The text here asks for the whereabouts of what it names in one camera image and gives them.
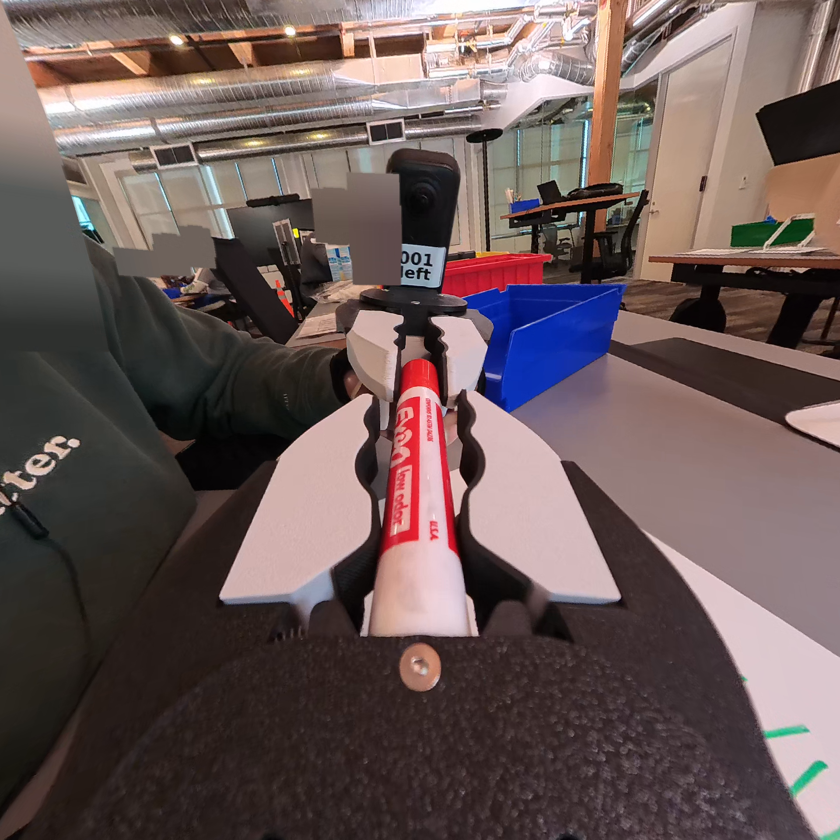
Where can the red plastic bin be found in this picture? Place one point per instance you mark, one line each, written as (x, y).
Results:
(492, 274)

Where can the orange traffic cone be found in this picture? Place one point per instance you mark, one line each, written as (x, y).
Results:
(284, 300)

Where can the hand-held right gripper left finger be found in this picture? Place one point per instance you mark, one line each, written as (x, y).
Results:
(295, 518)

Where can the black office chair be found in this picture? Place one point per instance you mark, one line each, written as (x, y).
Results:
(620, 243)

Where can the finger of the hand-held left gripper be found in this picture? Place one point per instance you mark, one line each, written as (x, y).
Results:
(371, 348)
(463, 354)

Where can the green plastic bin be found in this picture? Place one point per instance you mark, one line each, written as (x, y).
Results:
(754, 233)

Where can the silver air duct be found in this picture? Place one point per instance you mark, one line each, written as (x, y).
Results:
(816, 46)
(197, 19)
(197, 92)

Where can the blue white cartons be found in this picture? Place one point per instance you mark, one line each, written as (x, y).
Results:
(339, 262)

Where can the small blue bin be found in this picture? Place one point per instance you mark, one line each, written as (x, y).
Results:
(523, 206)

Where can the wooden desk black legs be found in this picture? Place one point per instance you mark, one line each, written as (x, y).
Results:
(722, 260)

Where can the wooden pillar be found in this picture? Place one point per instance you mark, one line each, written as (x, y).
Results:
(607, 98)

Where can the red marker cap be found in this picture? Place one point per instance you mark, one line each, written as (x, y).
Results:
(418, 375)

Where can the small white whiteboard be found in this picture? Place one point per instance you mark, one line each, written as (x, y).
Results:
(754, 623)

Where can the white door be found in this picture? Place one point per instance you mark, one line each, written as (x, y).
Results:
(689, 164)

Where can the person's left forearm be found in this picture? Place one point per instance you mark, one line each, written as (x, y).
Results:
(216, 367)

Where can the black floor lamp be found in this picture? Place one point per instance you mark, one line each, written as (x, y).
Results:
(485, 197)

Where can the black laptop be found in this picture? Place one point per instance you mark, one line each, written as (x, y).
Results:
(550, 191)

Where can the small duct vent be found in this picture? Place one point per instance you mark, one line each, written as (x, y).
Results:
(174, 155)
(386, 132)

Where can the person's left hand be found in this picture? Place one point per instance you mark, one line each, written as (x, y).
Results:
(354, 386)

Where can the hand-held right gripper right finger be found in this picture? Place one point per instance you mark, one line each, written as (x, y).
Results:
(538, 518)

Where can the wooden standing desk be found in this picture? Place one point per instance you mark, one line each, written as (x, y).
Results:
(564, 200)

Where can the black sign stand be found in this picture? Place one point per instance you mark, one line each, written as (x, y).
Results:
(253, 289)

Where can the black monitor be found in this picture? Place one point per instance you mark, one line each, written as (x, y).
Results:
(269, 223)

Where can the blue plastic bin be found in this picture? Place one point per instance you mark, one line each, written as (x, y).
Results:
(558, 328)

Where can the black bag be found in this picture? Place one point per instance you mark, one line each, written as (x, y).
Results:
(594, 191)

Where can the clear plastic bag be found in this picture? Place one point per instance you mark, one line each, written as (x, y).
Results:
(344, 292)

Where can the red dry erase marker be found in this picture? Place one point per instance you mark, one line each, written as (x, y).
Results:
(420, 577)

